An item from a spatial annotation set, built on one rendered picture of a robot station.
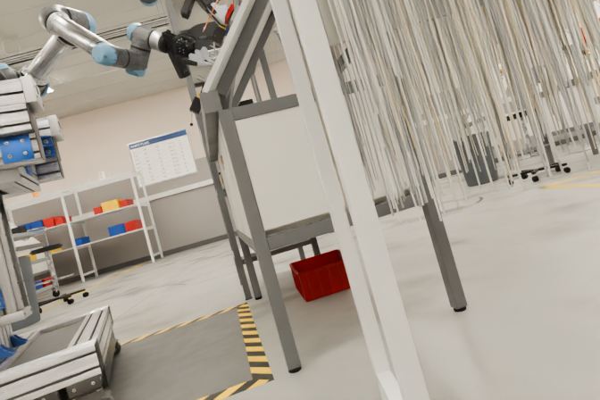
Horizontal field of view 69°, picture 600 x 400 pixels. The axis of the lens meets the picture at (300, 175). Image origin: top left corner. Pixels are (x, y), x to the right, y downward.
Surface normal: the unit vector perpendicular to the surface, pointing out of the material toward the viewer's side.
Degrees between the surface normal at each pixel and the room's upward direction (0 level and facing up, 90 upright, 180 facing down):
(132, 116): 90
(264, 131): 90
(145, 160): 90
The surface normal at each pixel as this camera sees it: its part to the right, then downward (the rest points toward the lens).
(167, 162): 0.03, -0.05
